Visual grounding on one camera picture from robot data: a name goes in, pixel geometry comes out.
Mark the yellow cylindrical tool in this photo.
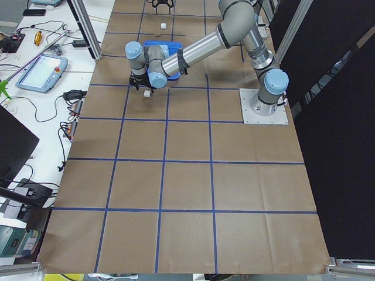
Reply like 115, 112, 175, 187
34, 31, 42, 46

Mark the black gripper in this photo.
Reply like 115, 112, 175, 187
151, 0, 173, 14
129, 73, 155, 94

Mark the aluminium frame post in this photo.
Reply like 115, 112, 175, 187
67, 0, 103, 61

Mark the blue plastic tray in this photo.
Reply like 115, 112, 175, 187
142, 40, 183, 88

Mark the black smartphone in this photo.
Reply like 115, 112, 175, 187
23, 9, 46, 16

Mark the teach pendant tablet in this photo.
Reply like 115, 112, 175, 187
15, 54, 68, 93

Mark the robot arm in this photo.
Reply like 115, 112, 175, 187
124, 0, 289, 116

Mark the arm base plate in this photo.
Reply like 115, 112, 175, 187
239, 88, 289, 125

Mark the black power adapter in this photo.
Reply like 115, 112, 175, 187
71, 40, 87, 48

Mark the black monitor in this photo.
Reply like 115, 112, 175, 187
0, 106, 39, 188

